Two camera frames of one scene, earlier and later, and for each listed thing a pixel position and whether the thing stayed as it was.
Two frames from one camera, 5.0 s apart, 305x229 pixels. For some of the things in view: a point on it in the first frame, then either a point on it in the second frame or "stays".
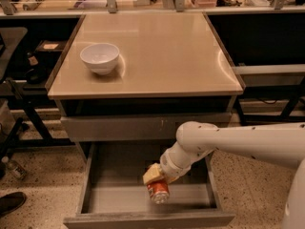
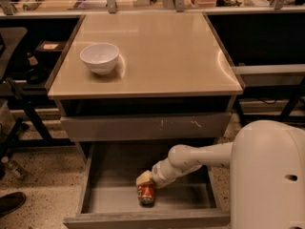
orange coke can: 159,191 → 146,194
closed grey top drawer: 132,128 stays
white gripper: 168,166 stays
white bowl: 101,57 stays
